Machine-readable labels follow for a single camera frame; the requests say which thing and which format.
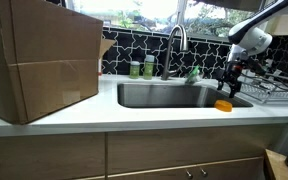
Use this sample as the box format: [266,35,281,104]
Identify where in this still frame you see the tall green soap bottle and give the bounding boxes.
[143,55,154,80]

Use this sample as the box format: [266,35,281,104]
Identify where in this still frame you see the metal wire dish rack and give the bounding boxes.
[219,68,288,105]

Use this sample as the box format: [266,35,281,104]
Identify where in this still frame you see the right round cabinet knob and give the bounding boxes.
[200,168,208,177]

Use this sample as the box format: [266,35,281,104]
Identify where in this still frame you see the orange plastic bowl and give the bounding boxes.
[214,100,233,112]

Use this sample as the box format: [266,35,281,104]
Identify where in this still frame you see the large brown cardboard box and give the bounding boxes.
[0,0,103,124]

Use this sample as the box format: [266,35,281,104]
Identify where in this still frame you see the wooden board lower right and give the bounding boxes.
[264,149,288,180]

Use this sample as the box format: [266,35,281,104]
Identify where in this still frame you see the short green soap bottle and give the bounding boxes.
[130,61,140,79]

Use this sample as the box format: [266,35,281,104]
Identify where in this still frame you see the left cabinet drawer front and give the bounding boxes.
[0,133,105,180]

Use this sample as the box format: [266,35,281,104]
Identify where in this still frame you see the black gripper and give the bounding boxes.
[217,60,246,98]

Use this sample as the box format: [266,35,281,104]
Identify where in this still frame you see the brushed steel gooseneck faucet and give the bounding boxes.
[161,24,188,81]

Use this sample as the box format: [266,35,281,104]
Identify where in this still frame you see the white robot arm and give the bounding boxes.
[217,0,288,98]

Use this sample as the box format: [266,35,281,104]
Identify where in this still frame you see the wooden cabinet front under sink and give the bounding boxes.
[106,125,283,180]

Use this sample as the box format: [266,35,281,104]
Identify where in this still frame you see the round cabinet knob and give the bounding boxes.
[185,170,193,180]
[200,168,208,177]

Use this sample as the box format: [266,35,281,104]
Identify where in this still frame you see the stainless steel sink basin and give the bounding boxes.
[117,83,252,108]

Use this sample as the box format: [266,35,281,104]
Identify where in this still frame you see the left round cabinet knob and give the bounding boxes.
[185,170,193,180]

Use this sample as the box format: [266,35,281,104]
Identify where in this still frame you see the green dish brush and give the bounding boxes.
[185,66,199,85]

